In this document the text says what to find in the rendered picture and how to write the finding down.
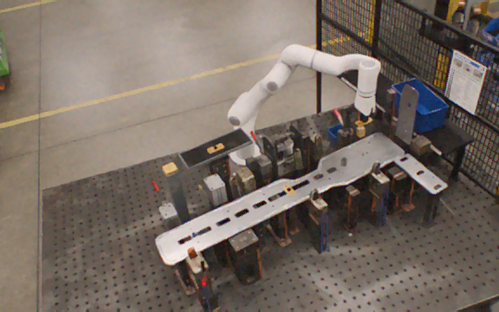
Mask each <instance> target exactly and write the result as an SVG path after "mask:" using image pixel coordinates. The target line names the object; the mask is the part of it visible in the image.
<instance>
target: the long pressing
mask: <svg viewBox="0 0 499 312"><path fill-rule="evenodd" d="M368 142H370V143H368ZM362 153H364V156H362ZM366 153H368V154H366ZM403 155H405V153H404V151H403V149H402V148H400V147H399V146H398V145H397V144H395V143H394V142H393V141H392V140H390V139H389V138H388V137H386V136H385V135H384V134H383V133H374V134H372V135H369V136H367V137H365V138H364V139H362V140H359V141H356V142H354V143H353V144H351V145H349V146H344V147H342V148H341V149H339V151H337V152H335V153H331V154H329V155H328V156H326V157H324V158H322V159H321V160H320V162H319V165H318V168H317V170H315V171H313V172H311V173H308V174H306V175H304V176H302V177H300V178H298V179H278V180H276V181H275V182H274V183H272V184H270V185H266V186H264V187H263V188H261V189H259V190H257V191H254V192H251V193H249V194H247V195H245V196H243V197H241V198H238V199H236V200H234V201H232V202H230V203H228V204H226V205H223V206H220V207H218V208H217V209H214V210H212V211H209V212H207V213H205V215H203V216H201V217H199V218H196V219H194V220H192V221H191V222H187V223H185V224H182V225H180V226H179V227H177V228H174V229H172V230H170V231H168V232H166V233H164V234H161V235H159V236H158V237H156V238H155V245H156V248H158V250H159V253H160V255H161V256H162V258H163V260H164V262H165V263H166V264H167V265H174V264H176V263H179V262H181V261H183V260H185V257H186V256H187V249H190V248H191V247H195V249H196V251H200V252H201V251H203V250H207V249H209V248H210V247H212V245H214V244H217V243H219V242H222V241H224V240H225V239H227V238H229V237H232V236H234V235H236V234H237V233H239V232H241V231H244V230H246V229H248V228H250V227H252V226H255V225H257V224H260V223H261V222H263V221H265V220H267V219H269V218H272V217H274V216H275V215H277V213H279V212H281V211H284V210H287V209H288V208H290V207H292V206H295V205H298V204H299V203H301V202H303V201H305V200H307V199H309V194H310V191H311V190H312V189H313V188H317V189H318V190H319V191H320V192H319V194H320V193H322V192H324V191H326V190H328V189H330V188H333V187H339V186H344V185H349V184H351V183H353V181H355V180H356V179H359V178H361V177H363V176H365V175H367V174H368V173H369V172H370V170H371V168H372V164H373V162H374V161H376V160H378V161H379V162H380V163H381V167H384V166H387V165H389V164H391V163H392V162H394V160H395V159H397V158H399V157H401V156H403ZM384 156H385V157H384ZM343 157H345V158H346V159H347V165H346V166H341V165H340V160H341V158H343ZM333 167H334V168H335V169H336V171H334V172H331V173H329V172H327V170H328V169H330V168H333ZM381 167H379V168H381ZM320 173H321V174H322V175H323V177H322V178H319V179H313V178H312V177H313V176H315V175H318V174H320ZM329 178H330V179H329ZM304 180H308V183H309V184H308V185H305V186H303V187H302V188H300V189H297V190H295V192H296V194H295V195H294V196H292V197H290V196H289V195H288V194H287V195H285V196H282V197H280V198H277V199H275V200H273V201H271V202H269V201H268V198H270V197H272V196H274V195H276V194H278V193H280V192H285V190H283V189H282V186H284V185H290V186H291V187H293V186H296V185H299V184H300V183H302V181H304ZM263 194H264V195H263ZM263 200H265V201H266V202H267V204H266V205H263V206H261V207H259V208H257V209H255V208H254V207H252V205H255V204H258V203H260V202H262V201H263ZM272 205H273V206H272ZM244 209H248V211H249V212H247V213H245V215H243V216H241V217H240V218H236V217H235V213H237V212H240V211H242V210H244ZM226 218H229V219H230V222H229V223H227V224H224V225H222V226H219V227H217V226H216V223H217V222H219V221H223V220H225V219H226ZM207 227H211V231H208V232H206V233H205V234H203V235H201V236H199V235H197V236H196V237H193V236H192V233H193V232H194V231H195V232H196V233H197V234H198V231H201V230H203V229H205V228H207ZM188 236H191V237H193V239H192V240H190V241H187V242H185V243H183V244H178V240H180V239H182V238H185V237H188ZM198 241H199V242H198Z"/></svg>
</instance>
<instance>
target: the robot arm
mask: <svg viewBox="0 0 499 312"><path fill-rule="evenodd" d="M298 65H300V66H303V67H305V68H310V69H313V70H317V71H320V72H322V73H326V74H329V75H339V74H341V73H342V72H344V71H346V70H350V69H358V70H359V80H358V92H357V94H356V99H355V106H356V107H357V108H358V109H359V111H360V121H362V120H363V124H365V123H367V122H368V119H369V116H370V117H373V112H374V106H375V101H374V94H375V88H376V79H377V75H378V72H379V71H380V70H381V64H380V62H378V61H376V60H374V59H373V58H370V57H367V56H363V55H346V56H343V57H335V56H332V55H328V54H327V53H325V52H321V51H319V50H315V49H311V48H307V47H304V46H301V45H298V44H293V45H289V46H288V47H287V48H285V49H284V50H283V51H282V52H281V55H280V58H279V59H278V61H277V62H276V64H275V66H274V67H273V68H272V69H271V70H270V72H269V73H268V74H267V76H266V77H265V78H264V79H262V80H260V81H259V82H258V83H257V84H256V85H255V86H254V87H253V88H252V89H251V90H250V91H249V92H248V93H244V94H241V95H240V96H239V98H238V99H237V101H236V102H235V103H234V105H233V106H232V107H231V109H230V111H229V113H228V120H229V122H230V124H231V125H232V126H234V130H235V129H238V128H239V127H241V128H242V130H244V132H246V134H248V136H249V137H250V138H251V139H252V137H251V135H250V131H254V132H255V124H256V117H257V114H258V108H259V107H260V106H261V105H262V104H263V103H264V102H265V101H266V100H267V99H268V98H269V97H270V96H271V95H274V94H277V93H278V92H280V91H281V89H282V88H283V87H285V84H286V83H287V81H288V79H289V78H290V76H291V75H292V74H293V73H294V71H295V69H296V68H297V66H298ZM252 141H254V139H252ZM259 151H260V149H259V147H258V145H256V144H255V141H254V143H252V144H250V145H248V146H245V147H243V148H240V149H238V151H236V152H233V153H231V154H230V156H231V158H232V160H233V161H234V162H236V163H237V164H239V165H245V161H244V160H245V159H247V158H248V157H250V156H254V158H255V157H257V156H259V155H261V154H260V152H259Z"/></svg>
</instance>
